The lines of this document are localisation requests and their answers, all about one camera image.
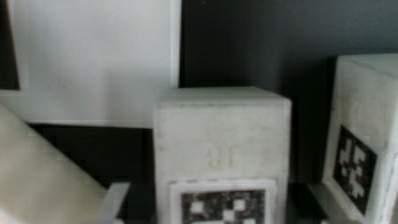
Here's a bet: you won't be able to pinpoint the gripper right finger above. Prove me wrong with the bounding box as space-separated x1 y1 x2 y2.
308 184 344 224

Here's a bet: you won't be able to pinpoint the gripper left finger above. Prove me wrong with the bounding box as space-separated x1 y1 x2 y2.
93 182 129 224

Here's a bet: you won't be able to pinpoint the white table leg front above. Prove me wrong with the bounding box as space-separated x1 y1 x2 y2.
321 53 398 224

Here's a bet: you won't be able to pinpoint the white table leg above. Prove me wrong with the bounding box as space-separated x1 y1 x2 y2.
0 105 118 224
152 87 291 224
321 53 398 224

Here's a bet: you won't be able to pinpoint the white square table top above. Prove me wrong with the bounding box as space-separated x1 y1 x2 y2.
0 0 180 128

